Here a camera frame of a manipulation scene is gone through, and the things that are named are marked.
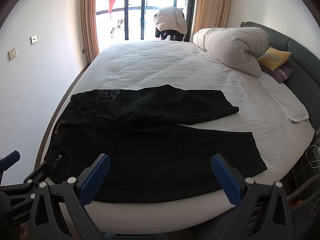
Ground black balcony door frame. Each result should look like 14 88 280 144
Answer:
95 0 195 47

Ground left beige curtain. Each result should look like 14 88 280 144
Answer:
80 0 99 64

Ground white bed with sheet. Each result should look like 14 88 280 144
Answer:
35 40 316 235

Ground purple cushion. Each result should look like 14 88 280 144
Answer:
261 65 294 83

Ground right beige curtain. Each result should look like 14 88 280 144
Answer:
191 0 231 35

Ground black denim pants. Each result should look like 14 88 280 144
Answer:
44 85 267 203

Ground wall socket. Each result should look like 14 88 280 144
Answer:
30 35 37 44
8 47 17 60

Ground rolled white duvet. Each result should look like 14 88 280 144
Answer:
193 27 269 77

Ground beige curtain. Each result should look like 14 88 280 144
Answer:
191 0 231 35
80 0 99 64

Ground yellow cushion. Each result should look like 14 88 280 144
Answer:
258 47 291 71

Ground lower wall socket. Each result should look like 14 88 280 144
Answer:
8 47 17 60

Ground dark grey headboard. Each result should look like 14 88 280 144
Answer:
240 22 319 134

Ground upper wall socket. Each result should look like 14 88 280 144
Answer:
30 35 37 44

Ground folded white cloth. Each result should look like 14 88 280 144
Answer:
257 73 309 123

